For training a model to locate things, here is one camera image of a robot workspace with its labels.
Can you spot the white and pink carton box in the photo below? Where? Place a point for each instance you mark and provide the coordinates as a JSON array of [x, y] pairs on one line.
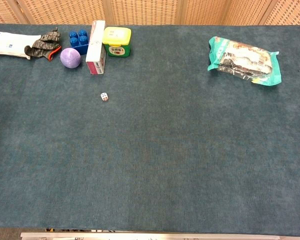
[[97, 48]]

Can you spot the white plastic package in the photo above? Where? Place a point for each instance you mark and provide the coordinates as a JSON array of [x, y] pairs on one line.
[[7, 43]]

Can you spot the teal felt table cloth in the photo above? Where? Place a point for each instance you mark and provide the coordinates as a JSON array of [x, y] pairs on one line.
[[150, 150]]

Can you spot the green tub with yellow lid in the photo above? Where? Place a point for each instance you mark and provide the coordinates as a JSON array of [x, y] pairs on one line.
[[117, 41]]

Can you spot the small white die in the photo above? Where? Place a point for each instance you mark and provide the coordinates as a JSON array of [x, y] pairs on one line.
[[104, 96]]

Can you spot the blue toy building block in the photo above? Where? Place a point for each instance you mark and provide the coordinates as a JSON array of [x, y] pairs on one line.
[[78, 41]]

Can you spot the grey striped work glove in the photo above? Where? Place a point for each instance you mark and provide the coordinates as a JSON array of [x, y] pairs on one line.
[[43, 45]]

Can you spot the teal snack bag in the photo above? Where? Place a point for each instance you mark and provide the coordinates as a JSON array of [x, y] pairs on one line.
[[245, 61]]

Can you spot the purple ball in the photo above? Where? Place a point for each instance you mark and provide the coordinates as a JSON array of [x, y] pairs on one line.
[[70, 57]]

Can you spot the woven rattan folding screen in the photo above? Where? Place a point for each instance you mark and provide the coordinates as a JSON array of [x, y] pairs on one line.
[[150, 11]]

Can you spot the silver metal frame rail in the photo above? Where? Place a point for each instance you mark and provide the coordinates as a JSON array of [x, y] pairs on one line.
[[150, 236]]

